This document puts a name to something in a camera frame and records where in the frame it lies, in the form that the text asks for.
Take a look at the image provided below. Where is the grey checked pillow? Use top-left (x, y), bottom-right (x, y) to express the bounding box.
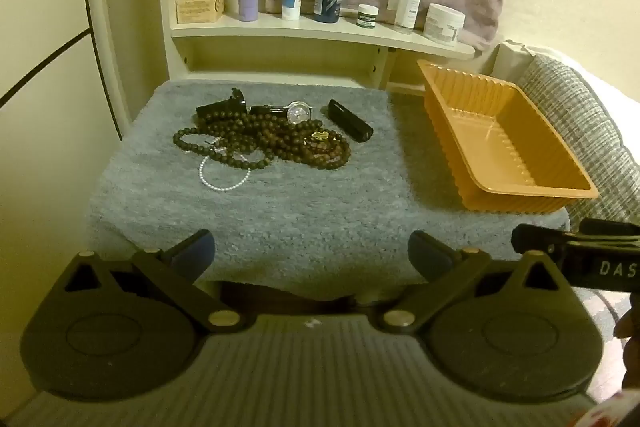
top-left (517, 54), bottom-right (640, 228)

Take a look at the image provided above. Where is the light brown bead necklace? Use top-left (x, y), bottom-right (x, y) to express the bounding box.
top-left (270, 119), bottom-right (352, 170)

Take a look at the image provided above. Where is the person's right hand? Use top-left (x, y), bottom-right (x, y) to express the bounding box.
top-left (614, 302), bottom-right (640, 358)

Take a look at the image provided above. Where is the reddish brown bead bracelet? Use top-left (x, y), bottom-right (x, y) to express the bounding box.
top-left (300, 141), bottom-right (352, 168)

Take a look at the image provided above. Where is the white cream jar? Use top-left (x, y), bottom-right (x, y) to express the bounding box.
top-left (423, 3), bottom-right (466, 44)

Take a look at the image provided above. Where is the white pillow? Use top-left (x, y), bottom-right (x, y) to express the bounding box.
top-left (492, 39), bottom-right (640, 108)

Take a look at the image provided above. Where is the cream curved vanity frame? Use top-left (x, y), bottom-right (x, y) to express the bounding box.
top-left (82, 0), bottom-right (132, 142)

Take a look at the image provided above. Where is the grey fluffy mat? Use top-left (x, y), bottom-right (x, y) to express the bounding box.
top-left (90, 82), bottom-right (571, 298)

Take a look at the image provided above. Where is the dark wooden bead necklace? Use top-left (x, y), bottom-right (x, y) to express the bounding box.
top-left (172, 109), bottom-right (301, 172)

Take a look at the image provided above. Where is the silver wristwatch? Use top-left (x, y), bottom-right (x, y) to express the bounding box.
top-left (250, 101), bottom-right (314, 126)

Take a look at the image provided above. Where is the small green label jar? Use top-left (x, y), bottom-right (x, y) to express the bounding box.
top-left (357, 4), bottom-right (379, 29)

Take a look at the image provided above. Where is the black rectangular case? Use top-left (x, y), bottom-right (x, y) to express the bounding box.
top-left (327, 99), bottom-right (375, 142)

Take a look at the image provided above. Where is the tan cardboard box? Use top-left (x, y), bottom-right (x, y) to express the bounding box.
top-left (175, 0), bottom-right (225, 24)

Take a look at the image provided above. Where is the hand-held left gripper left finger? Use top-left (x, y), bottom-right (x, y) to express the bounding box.
top-left (62, 229), bottom-right (249, 334)

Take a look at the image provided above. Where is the orange plastic tray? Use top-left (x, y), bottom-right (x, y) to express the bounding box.
top-left (416, 59), bottom-right (600, 212)

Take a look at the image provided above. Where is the white pearl necklace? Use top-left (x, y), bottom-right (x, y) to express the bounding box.
top-left (198, 153), bottom-right (252, 194)

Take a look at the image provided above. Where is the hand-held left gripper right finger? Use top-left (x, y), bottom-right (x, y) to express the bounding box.
top-left (382, 231), bottom-right (560, 334)

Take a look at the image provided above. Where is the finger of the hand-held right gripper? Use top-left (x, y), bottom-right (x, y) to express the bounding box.
top-left (511, 224), bottom-right (640, 255)
top-left (580, 219), bottom-right (640, 236)

